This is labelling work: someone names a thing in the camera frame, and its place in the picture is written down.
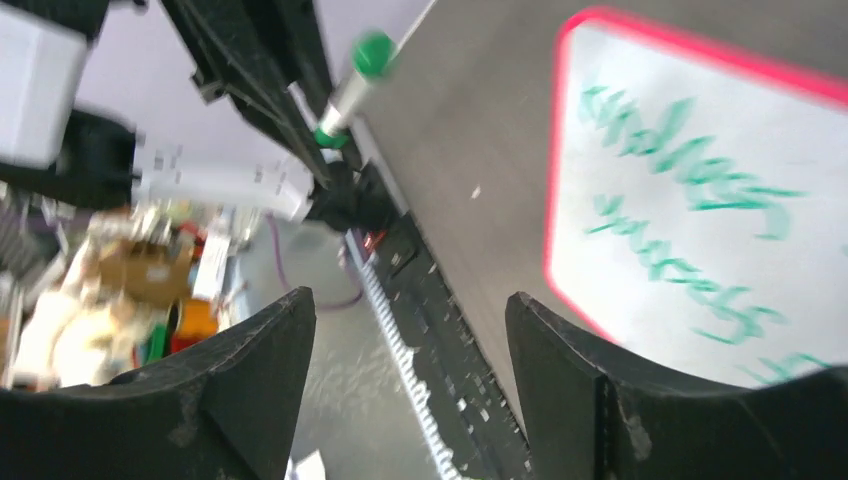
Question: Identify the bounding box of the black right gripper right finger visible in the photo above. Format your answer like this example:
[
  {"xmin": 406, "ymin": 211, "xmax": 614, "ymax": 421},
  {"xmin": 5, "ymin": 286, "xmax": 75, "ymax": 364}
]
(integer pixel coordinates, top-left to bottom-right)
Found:
[{"xmin": 505, "ymin": 292, "xmax": 847, "ymax": 480}]

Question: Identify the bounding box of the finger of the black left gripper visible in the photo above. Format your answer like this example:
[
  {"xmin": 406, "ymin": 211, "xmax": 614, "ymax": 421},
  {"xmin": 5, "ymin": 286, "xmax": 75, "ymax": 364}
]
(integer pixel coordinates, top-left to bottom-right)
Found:
[{"xmin": 163, "ymin": 0, "xmax": 362, "ymax": 189}]

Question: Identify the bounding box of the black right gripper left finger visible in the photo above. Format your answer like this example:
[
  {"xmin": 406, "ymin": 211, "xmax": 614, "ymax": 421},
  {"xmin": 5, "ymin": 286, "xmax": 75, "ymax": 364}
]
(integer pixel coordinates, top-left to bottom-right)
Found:
[{"xmin": 1, "ymin": 287, "xmax": 316, "ymax": 480}]

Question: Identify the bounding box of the green whiteboard marker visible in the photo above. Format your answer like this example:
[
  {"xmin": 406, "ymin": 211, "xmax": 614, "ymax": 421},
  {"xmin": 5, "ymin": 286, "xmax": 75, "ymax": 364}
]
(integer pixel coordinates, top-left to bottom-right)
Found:
[{"xmin": 314, "ymin": 30, "xmax": 397, "ymax": 149}]

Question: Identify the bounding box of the red-framed whiteboard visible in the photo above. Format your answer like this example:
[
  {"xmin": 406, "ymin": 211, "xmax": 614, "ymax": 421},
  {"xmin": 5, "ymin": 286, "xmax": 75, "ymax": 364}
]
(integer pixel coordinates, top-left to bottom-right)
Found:
[{"xmin": 545, "ymin": 7, "xmax": 847, "ymax": 388}]

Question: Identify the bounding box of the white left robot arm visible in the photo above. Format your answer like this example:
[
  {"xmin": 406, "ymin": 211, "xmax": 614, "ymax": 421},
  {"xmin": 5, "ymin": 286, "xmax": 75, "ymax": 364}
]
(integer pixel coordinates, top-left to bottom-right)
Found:
[{"xmin": 1, "ymin": 1, "xmax": 394, "ymax": 232}]

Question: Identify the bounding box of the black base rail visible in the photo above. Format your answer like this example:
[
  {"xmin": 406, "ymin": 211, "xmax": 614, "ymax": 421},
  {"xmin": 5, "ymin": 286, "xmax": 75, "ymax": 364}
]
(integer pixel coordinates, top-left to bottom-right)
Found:
[{"xmin": 355, "ymin": 214, "xmax": 534, "ymax": 479}]

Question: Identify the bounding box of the slotted cable duct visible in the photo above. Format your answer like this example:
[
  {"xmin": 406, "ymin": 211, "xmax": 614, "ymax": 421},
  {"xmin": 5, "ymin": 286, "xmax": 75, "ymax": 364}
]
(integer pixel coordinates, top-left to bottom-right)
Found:
[{"xmin": 344, "ymin": 230, "xmax": 466, "ymax": 480}]

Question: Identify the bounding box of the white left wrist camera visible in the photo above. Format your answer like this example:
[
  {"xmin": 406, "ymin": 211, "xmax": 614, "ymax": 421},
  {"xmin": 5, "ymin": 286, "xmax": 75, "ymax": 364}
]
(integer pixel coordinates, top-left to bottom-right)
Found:
[{"xmin": 1, "ymin": 3, "xmax": 88, "ymax": 169}]

